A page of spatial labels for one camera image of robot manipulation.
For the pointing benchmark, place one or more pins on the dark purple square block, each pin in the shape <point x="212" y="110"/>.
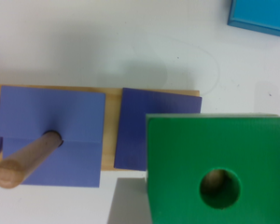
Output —
<point x="131" y="149"/>

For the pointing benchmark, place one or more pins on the light purple square block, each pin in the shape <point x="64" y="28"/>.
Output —
<point x="78" y="116"/>

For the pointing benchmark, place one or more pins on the wooden peg middle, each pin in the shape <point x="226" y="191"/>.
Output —
<point x="18" y="166"/>

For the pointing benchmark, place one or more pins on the wooden peg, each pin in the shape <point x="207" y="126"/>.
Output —
<point x="213" y="182"/>
<point x="18" y="166"/>

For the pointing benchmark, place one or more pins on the blue square block with hole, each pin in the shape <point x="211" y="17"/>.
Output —
<point x="256" y="15"/>

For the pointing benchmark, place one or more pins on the green square block with hole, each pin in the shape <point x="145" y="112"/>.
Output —
<point x="181" y="151"/>

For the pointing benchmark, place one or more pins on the wooden peg base board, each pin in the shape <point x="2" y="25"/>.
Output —
<point x="112" y="110"/>

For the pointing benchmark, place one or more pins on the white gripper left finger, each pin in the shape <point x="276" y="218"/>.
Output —
<point x="130" y="202"/>

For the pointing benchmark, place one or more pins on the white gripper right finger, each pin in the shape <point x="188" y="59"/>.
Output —
<point x="226" y="115"/>

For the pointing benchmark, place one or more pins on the wooden peg front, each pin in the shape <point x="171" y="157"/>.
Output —
<point x="213" y="182"/>

